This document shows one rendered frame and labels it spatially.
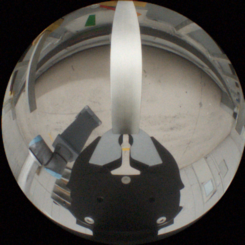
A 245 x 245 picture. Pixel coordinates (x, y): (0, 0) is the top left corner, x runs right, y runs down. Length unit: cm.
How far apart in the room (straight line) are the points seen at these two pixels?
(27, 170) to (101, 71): 113
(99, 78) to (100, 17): 81
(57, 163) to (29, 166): 26
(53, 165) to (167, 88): 133
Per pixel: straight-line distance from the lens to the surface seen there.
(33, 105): 25
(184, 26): 37
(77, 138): 75
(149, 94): 99
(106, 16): 33
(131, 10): 16
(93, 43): 98
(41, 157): 59
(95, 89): 100
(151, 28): 36
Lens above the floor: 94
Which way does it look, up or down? 62 degrees down
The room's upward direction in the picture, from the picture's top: 179 degrees counter-clockwise
